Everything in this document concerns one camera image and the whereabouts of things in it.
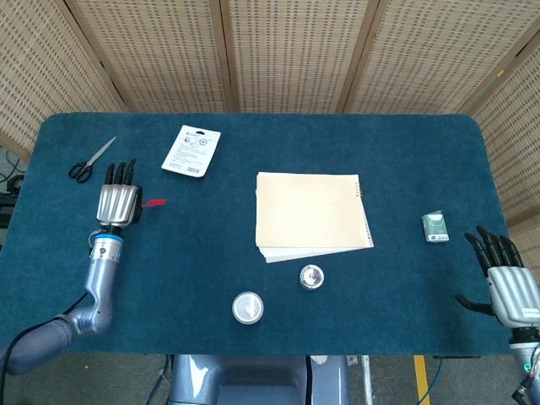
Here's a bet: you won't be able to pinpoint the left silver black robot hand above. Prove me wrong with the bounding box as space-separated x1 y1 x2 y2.
95 159 144 229

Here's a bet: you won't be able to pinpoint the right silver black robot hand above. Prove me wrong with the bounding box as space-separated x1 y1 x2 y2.
455 225 540 328

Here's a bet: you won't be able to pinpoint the white blister pack card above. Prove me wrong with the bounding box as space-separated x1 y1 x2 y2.
160 124 222 178

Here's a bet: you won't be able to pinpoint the small green box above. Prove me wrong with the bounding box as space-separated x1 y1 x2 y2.
421 212 451 244

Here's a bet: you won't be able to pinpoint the white metal pole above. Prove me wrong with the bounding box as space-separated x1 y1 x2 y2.
360 355 375 405

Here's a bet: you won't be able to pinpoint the white-lidded blue-label jar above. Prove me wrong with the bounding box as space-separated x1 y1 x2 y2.
231 291 266 326

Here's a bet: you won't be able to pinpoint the beige spiral notebook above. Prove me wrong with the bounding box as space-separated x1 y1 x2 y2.
254 170 375 264

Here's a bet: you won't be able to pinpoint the blue table cloth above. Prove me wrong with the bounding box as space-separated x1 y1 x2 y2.
0 112 522 357

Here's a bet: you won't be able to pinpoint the clear jar of paper clips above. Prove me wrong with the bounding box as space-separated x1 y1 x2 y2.
299 263 326 291

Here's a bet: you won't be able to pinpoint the grey-blue robot torso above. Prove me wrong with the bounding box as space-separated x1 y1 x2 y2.
168 354 351 405

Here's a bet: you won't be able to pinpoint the woven bamboo folding screen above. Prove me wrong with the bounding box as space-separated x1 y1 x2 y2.
0 0 540 254

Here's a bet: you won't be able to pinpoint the black-handled scissors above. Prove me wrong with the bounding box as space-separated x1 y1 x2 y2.
68 136 117 184

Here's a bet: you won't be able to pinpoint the black cables bundle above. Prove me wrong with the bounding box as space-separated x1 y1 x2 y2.
0 145 29 196

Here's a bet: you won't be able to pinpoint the blue cable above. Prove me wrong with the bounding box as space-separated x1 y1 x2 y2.
433 358 447 400

